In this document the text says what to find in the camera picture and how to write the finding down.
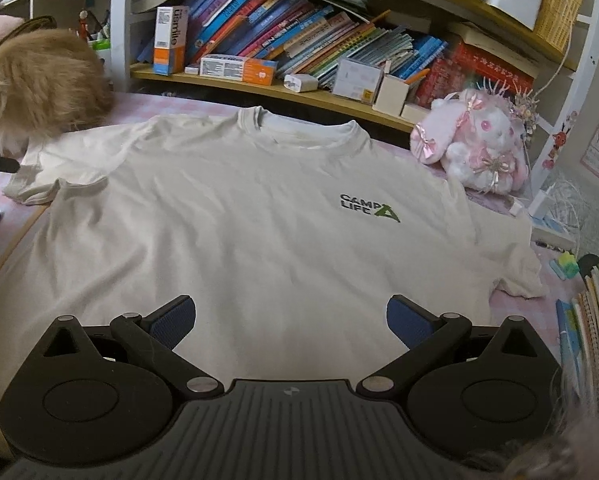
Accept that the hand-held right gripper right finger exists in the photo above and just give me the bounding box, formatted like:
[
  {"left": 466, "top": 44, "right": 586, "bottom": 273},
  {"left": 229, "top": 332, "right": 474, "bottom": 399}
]
[{"left": 357, "top": 294, "right": 550, "bottom": 396}]

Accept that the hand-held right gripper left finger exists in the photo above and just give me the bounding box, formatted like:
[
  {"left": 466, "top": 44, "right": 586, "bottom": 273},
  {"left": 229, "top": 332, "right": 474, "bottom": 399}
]
[{"left": 39, "top": 296, "right": 225, "bottom": 397}]

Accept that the cream printed t-shirt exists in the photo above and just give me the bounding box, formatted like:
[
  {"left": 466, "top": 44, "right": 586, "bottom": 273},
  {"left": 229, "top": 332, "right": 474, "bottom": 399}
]
[{"left": 0, "top": 106, "right": 547, "bottom": 401}]

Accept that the tan fluffy pet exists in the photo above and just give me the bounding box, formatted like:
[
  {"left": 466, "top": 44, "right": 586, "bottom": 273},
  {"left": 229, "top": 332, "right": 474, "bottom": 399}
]
[{"left": 0, "top": 27, "right": 115, "bottom": 161}]

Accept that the dark curved band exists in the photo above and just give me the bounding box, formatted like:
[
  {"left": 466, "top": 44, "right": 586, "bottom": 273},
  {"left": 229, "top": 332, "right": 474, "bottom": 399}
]
[{"left": 0, "top": 16, "right": 59, "bottom": 53}]

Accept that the white green pen holder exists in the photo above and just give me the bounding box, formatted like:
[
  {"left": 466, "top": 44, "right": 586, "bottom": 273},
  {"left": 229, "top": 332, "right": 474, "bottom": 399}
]
[{"left": 92, "top": 37, "right": 114, "bottom": 68}]

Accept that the yellow green small toy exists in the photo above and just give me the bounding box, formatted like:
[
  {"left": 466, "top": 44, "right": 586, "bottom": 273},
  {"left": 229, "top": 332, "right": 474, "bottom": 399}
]
[{"left": 552, "top": 252, "right": 580, "bottom": 281}]

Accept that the stack of upright picture books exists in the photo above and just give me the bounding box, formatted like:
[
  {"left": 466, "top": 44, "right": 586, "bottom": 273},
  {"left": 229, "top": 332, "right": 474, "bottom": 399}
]
[{"left": 554, "top": 257, "right": 599, "bottom": 416}]

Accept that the pink white plush bunny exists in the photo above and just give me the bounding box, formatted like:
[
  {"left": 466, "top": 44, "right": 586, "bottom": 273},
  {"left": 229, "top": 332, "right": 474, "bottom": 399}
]
[{"left": 410, "top": 87, "right": 530, "bottom": 193}]

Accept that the low cream box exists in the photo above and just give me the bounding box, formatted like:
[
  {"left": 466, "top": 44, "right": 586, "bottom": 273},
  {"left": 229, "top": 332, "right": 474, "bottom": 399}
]
[{"left": 400, "top": 102, "right": 433, "bottom": 122}]

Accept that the tall white orange box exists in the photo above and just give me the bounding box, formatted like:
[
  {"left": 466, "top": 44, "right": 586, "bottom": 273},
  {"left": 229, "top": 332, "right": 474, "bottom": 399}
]
[{"left": 153, "top": 6, "right": 189, "bottom": 76}]

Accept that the cream paper box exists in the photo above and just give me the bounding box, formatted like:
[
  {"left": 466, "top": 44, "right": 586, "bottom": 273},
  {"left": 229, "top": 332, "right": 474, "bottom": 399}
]
[{"left": 373, "top": 74, "right": 411, "bottom": 112}]

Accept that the wooden bookshelf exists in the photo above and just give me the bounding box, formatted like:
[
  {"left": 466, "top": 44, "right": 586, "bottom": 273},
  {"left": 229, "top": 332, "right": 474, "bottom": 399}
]
[{"left": 0, "top": 0, "right": 599, "bottom": 196}]

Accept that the cube notepad box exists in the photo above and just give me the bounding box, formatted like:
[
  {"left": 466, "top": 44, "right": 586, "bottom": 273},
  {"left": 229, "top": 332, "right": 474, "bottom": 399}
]
[{"left": 333, "top": 57, "right": 384, "bottom": 106}]

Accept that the red boxed book set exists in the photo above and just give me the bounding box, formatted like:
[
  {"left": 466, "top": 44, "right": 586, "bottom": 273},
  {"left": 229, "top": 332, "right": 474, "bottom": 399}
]
[{"left": 414, "top": 40, "right": 535, "bottom": 111}]

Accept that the flat white orange box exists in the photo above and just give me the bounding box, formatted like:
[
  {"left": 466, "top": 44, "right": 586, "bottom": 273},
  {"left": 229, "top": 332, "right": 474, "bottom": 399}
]
[{"left": 199, "top": 54, "right": 278, "bottom": 85}]

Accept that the white charger plug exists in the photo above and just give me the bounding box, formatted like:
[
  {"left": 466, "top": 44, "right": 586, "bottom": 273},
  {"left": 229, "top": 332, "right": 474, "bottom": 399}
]
[{"left": 283, "top": 73, "right": 314, "bottom": 94}]

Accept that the row of colourful books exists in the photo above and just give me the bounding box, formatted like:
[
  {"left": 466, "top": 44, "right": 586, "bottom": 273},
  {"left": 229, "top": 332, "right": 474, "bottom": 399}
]
[{"left": 134, "top": 0, "right": 450, "bottom": 93}]

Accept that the yellow woven basket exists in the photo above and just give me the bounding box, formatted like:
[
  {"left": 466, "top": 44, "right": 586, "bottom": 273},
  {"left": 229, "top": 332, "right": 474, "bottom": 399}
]
[{"left": 534, "top": 0, "right": 589, "bottom": 58}]

